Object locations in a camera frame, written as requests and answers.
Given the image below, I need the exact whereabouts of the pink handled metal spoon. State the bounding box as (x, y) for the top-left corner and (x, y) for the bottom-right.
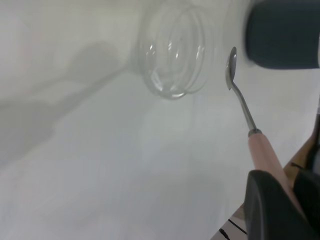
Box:
(224, 46), (305, 216)

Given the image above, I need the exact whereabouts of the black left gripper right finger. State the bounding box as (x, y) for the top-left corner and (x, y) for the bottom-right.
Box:
(293, 169), (320, 240)

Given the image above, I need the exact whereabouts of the dark blue-grey ceramic mug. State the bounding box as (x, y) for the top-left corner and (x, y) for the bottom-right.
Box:
(244, 0), (320, 70)

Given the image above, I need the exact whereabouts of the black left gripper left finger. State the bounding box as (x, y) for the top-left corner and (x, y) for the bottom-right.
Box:
(244, 169), (313, 240)

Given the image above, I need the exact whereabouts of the clear round glass lid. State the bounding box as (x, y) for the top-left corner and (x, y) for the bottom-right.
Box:
(136, 4), (208, 101)

